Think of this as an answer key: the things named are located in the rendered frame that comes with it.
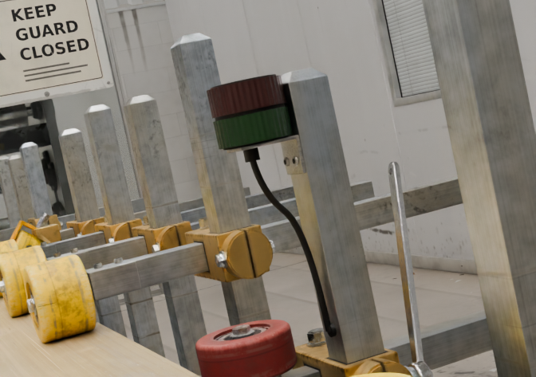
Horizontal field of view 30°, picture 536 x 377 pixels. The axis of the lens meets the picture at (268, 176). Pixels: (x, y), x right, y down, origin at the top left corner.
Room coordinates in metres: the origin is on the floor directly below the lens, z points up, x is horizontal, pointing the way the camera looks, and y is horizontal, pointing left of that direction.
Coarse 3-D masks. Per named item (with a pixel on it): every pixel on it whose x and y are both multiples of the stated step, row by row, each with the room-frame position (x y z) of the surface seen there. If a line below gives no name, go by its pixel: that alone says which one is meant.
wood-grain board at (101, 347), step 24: (0, 312) 1.30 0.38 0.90; (0, 336) 1.10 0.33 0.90; (24, 336) 1.07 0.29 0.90; (72, 336) 1.01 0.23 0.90; (96, 336) 0.98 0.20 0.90; (120, 336) 0.95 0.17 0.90; (0, 360) 0.96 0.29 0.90; (24, 360) 0.93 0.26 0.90; (48, 360) 0.91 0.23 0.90; (72, 360) 0.88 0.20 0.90; (96, 360) 0.86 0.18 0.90; (120, 360) 0.84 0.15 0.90; (144, 360) 0.82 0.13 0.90; (168, 360) 0.80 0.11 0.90
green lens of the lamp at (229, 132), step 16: (256, 112) 0.76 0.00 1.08; (272, 112) 0.77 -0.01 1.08; (288, 112) 0.79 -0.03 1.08; (224, 128) 0.77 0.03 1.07; (240, 128) 0.76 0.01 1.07; (256, 128) 0.76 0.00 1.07; (272, 128) 0.77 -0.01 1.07; (288, 128) 0.78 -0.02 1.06; (224, 144) 0.77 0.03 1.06; (240, 144) 0.76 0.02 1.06
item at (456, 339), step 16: (448, 320) 0.90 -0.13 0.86; (464, 320) 0.89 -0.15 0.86; (480, 320) 0.88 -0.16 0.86; (400, 336) 0.88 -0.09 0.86; (432, 336) 0.86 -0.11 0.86; (448, 336) 0.87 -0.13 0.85; (464, 336) 0.87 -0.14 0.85; (480, 336) 0.88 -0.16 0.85; (400, 352) 0.85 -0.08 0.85; (432, 352) 0.86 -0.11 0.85; (448, 352) 0.87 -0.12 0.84; (464, 352) 0.87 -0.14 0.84; (480, 352) 0.88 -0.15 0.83; (304, 368) 0.84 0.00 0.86; (432, 368) 0.86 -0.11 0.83
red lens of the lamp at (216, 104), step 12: (228, 84) 0.76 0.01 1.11; (240, 84) 0.76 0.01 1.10; (252, 84) 0.76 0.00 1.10; (264, 84) 0.77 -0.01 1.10; (276, 84) 0.77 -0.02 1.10; (216, 96) 0.77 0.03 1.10; (228, 96) 0.76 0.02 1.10; (240, 96) 0.76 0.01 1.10; (252, 96) 0.76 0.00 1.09; (264, 96) 0.76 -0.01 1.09; (276, 96) 0.77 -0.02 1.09; (216, 108) 0.77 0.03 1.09; (228, 108) 0.77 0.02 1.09; (240, 108) 0.76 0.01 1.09; (252, 108) 0.76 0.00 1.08
